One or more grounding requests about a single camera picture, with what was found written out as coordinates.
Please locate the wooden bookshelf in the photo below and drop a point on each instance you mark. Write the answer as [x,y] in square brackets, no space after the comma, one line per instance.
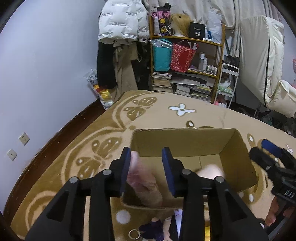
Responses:
[199,57]

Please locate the teal bag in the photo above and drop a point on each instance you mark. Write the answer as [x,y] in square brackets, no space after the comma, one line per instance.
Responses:
[161,51]

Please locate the red gift bag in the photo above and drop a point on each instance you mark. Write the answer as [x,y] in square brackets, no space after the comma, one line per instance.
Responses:
[182,56]

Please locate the beige brown patterned rug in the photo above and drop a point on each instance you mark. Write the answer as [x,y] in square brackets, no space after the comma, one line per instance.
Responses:
[103,141]

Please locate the yellow duck plush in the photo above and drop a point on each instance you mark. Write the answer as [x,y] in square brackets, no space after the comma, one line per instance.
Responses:
[207,233]

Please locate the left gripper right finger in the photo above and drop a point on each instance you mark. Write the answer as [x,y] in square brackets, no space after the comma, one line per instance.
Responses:
[230,218]

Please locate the pink floral tissue pack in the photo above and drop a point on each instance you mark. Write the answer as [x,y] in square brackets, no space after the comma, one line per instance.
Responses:
[143,182]

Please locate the black box with 40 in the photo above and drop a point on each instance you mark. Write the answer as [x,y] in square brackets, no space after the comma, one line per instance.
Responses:
[196,31]

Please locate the white puffer jacket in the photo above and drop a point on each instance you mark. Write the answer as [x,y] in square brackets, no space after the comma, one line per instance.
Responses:
[123,22]

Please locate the white utility cart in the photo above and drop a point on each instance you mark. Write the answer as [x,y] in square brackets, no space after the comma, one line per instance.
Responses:
[226,85]

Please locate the open cardboard box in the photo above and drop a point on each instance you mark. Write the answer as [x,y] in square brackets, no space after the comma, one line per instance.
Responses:
[196,148]

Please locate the blonde wig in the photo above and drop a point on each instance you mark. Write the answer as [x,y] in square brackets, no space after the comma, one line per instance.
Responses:
[180,24]

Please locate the cream folded duvet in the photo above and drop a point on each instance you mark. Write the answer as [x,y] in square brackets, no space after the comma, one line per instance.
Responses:
[261,57]

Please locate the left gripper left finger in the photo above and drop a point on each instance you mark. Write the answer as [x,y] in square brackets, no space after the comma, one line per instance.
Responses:
[63,217]

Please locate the person's right hand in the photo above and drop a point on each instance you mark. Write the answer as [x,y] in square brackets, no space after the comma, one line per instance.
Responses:
[274,211]

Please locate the white wall socket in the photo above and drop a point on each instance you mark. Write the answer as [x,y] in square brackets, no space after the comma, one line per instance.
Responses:
[12,154]
[24,138]

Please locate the beige hanging coat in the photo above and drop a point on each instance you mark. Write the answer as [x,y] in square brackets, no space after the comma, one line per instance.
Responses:
[124,74]

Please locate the stack of books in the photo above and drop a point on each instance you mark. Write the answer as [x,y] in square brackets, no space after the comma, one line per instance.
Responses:
[161,81]

